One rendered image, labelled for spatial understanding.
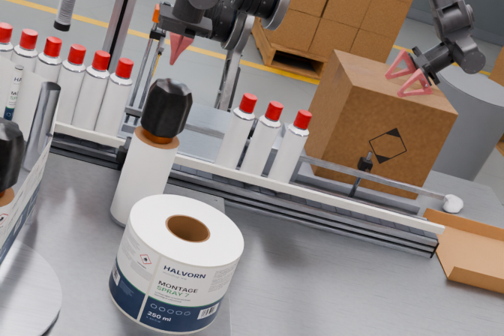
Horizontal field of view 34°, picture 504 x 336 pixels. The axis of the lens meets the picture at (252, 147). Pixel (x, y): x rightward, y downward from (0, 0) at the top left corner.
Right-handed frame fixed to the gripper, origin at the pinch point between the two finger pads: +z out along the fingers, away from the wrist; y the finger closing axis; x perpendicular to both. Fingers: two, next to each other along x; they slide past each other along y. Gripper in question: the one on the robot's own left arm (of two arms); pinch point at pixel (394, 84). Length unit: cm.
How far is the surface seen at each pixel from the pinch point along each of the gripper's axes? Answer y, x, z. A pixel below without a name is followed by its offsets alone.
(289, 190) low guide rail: 14.0, 1.4, 33.2
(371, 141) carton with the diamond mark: -6.4, 15.1, 12.1
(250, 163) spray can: 10.9, -8.2, 37.4
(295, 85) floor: -286, 139, 45
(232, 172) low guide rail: 12.7, -9.8, 41.7
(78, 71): 7, -48, 56
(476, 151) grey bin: -170, 164, -24
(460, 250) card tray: 12.9, 44.6, 7.2
